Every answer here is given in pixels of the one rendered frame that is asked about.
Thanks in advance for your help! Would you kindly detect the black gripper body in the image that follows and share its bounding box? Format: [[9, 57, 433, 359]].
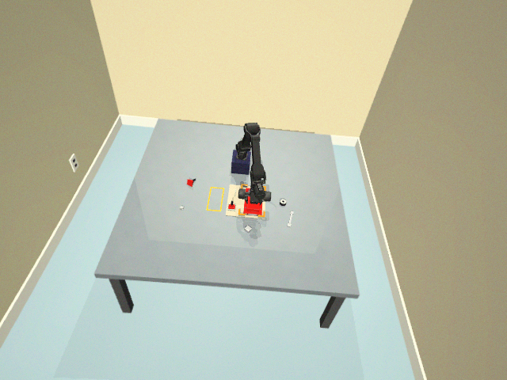
[[238, 185, 271, 202]]

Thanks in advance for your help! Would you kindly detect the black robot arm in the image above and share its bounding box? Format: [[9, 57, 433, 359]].
[[235, 123, 266, 204]]

